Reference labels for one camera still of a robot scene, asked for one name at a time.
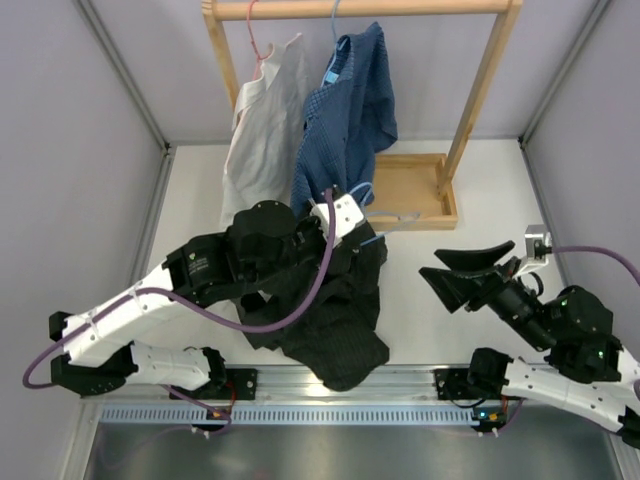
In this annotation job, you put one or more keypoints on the aluminium frame post left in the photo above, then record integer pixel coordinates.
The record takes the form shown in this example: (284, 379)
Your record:
(98, 28)

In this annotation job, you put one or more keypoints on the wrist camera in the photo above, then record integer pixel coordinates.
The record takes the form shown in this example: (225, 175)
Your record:
(538, 248)
(348, 217)

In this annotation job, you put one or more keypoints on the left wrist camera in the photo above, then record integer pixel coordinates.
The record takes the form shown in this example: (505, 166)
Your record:
(348, 217)

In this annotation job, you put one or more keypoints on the wooden clothes rack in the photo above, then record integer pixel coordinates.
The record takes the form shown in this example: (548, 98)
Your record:
(404, 183)

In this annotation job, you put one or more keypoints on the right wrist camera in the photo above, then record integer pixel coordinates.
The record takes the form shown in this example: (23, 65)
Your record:
(538, 248)

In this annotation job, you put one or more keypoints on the light blue hanger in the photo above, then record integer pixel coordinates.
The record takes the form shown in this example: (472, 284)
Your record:
(363, 193)

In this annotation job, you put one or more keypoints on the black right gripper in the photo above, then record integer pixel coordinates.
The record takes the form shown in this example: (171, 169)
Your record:
(474, 291)

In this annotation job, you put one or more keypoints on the pink hanger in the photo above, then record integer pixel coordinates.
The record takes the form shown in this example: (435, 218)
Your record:
(260, 57)

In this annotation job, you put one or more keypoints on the perforated cable duct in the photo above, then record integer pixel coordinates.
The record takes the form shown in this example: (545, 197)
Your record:
(381, 415)

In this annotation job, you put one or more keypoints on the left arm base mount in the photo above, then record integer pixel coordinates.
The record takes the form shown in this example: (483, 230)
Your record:
(234, 383)

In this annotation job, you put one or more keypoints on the dark pinstriped shirt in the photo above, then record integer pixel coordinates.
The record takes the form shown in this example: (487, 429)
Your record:
(338, 330)

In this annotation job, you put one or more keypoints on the blue hanger under blue shirt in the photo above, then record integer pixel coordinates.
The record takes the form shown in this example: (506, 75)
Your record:
(333, 17)

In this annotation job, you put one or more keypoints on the blue checked shirt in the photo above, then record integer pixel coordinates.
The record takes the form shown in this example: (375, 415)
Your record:
(348, 119)

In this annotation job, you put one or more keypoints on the white shirt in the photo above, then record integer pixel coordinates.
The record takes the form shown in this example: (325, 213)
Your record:
(267, 131)

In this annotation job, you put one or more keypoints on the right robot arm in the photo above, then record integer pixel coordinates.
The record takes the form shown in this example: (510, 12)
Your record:
(588, 370)

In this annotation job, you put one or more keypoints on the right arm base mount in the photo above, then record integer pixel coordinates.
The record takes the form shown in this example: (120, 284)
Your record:
(452, 384)

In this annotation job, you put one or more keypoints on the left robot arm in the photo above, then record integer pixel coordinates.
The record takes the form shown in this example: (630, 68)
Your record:
(102, 347)

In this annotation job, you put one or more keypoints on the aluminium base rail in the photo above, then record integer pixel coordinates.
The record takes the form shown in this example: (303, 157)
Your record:
(274, 383)

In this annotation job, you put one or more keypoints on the aluminium frame post right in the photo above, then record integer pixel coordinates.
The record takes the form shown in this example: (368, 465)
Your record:
(588, 26)

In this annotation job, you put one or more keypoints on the aluminium frame post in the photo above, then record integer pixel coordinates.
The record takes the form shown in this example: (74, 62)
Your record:
(98, 28)
(588, 26)

